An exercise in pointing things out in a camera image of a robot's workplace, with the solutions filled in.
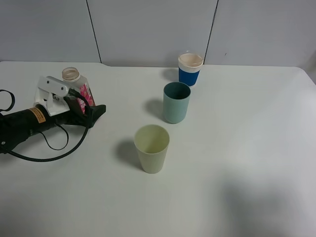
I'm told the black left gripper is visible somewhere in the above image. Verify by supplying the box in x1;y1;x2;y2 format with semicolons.
51;98;106;128

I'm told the clear drink bottle pink label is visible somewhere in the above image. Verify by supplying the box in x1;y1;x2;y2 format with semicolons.
62;67;95;116

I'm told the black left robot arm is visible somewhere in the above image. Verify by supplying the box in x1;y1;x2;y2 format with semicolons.
0;99;88;154

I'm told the pale green plastic cup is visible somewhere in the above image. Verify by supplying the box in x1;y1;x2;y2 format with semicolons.
134;124;170;174

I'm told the teal plastic cup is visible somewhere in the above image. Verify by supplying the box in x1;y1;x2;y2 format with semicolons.
163;82;191;124

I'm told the blue white insulated cup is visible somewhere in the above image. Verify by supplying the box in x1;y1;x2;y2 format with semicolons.
178;53;203;87

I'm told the thin black cable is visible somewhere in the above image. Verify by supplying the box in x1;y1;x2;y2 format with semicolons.
39;122;70;151

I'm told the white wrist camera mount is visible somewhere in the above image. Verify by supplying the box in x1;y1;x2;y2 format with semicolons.
34;76;70;117

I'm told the black braided camera cable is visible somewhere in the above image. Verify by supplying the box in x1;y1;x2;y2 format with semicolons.
0;88;90;163

